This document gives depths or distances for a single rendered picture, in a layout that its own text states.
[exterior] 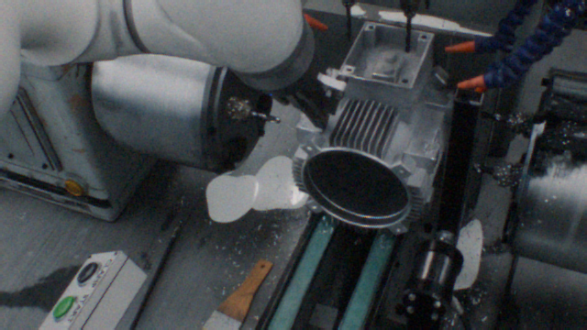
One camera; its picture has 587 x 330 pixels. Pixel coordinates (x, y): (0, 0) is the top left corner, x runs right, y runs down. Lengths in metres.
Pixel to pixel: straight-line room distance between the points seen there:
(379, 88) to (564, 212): 0.28
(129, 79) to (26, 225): 0.42
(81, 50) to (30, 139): 0.57
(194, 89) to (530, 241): 0.48
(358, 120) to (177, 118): 0.25
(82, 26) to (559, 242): 0.59
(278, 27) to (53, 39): 0.18
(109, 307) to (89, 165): 0.37
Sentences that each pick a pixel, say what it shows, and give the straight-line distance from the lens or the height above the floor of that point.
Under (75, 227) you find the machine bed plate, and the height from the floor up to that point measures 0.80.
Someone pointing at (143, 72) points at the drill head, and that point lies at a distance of 0.97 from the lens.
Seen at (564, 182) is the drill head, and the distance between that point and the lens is 0.83.
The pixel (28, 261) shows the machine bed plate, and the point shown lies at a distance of 1.24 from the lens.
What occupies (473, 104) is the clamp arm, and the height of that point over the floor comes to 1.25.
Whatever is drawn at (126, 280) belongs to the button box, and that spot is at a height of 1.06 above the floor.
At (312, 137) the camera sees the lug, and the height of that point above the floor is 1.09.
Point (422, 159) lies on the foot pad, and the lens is 0.89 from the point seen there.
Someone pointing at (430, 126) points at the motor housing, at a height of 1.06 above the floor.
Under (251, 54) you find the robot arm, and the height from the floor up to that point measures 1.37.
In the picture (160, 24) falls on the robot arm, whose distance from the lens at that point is 0.57.
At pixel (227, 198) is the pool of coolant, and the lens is 1.21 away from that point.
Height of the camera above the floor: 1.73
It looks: 48 degrees down
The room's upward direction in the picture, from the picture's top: 6 degrees counter-clockwise
